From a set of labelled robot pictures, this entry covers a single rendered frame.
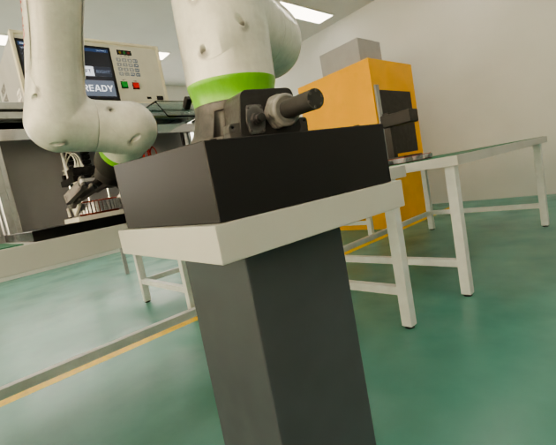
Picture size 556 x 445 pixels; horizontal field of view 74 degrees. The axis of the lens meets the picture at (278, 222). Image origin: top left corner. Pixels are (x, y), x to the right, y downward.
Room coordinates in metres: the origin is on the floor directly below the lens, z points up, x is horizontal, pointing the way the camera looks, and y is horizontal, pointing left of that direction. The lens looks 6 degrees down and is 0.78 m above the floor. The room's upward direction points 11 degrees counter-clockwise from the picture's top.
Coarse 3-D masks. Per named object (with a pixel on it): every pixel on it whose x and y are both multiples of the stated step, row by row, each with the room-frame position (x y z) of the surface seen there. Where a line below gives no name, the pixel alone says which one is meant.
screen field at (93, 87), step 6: (90, 84) 1.19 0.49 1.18; (96, 84) 1.20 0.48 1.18; (102, 84) 1.21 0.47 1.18; (108, 84) 1.23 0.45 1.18; (114, 84) 1.24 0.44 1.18; (90, 90) 1.19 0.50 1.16; (96, 90) 1.20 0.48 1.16; (102, 90) 1.21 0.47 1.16; (108, 90) 1.22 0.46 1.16; (114, 90) 1.24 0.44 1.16
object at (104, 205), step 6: (108, 198) 1.00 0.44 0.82; (114, 198) 1.02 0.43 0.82; (84, 204) 0.97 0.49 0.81; (90, 204) 0.97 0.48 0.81; (96, 204) 0.98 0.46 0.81; (102, 204) 0.99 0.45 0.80; (108, 204) 0.99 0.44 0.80; (114, 204) 1.01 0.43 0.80; (120, 204) 1.04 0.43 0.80; (84, 210) 0.97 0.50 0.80; (90, 210) 0.97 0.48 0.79; (96, 210) 0.98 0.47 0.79; (102, 210) 0.98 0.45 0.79; (108, 210) 1.00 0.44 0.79; (114, 210) 1.07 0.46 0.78
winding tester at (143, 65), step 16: (16, 32) 1.08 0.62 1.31; (16, 48) 1.07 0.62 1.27; (96, 48) 1.22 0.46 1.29; (112, 48) 1.25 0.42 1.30; (128, 48) 1.29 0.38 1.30; (144, 48) 1.33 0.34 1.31; (0, 64) 1.25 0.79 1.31; (16, 64) 1.07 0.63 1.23; (112, 64) 1.24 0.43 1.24; (128, 64) 1.28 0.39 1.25; (144, 64) 1.32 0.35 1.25; (160, 64) 1.35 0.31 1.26; (0, 80) 1.31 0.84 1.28; (16, 80) 1.13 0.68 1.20; (128, 80) 1.27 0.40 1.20; (144, 80) 1.31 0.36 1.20; (160, 80) 1.35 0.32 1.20; (16, 96) 1.17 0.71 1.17; (128, 96) 1.26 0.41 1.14; (144, 96) 1.30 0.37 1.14; (160, 96) 1.34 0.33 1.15
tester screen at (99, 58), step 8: (88, 48) 1.20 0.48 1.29; (24, 56) 1.08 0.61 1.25; (88, 56) 1.20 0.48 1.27; (96, 56) 1.22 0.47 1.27; (104, 56) 1.23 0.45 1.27; (24, 64) 1.08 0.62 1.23; (88, 64) 1.20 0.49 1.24; (96, 64) 1.21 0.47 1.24; (104, 64) 1.23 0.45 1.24; (112, 80) 1.24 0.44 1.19; (88, 96) 1.18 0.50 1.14; (96, 96) 1.20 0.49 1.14; (104, 96) 1.21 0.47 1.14; (112, 96) 1.23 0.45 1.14
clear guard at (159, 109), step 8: (152, 104) 1.09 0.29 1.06; (160, 104) 1.07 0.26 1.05; (168, 104) 1.08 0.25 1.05; (176, 104) 1.10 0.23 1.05; (192, 104) 1.14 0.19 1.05; (152, 112) 1.18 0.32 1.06; (160, 112) 1.20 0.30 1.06; (168, 112) 1.05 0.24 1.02; (176, 112) 1.06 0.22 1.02; (184, 112) 1.08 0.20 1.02; (192, 112) 1.10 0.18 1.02; (160, 120) 1.31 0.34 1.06; (168, 120) 1.34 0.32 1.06; (176, 120) 1.36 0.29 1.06; (184, 120) 1.39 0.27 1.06
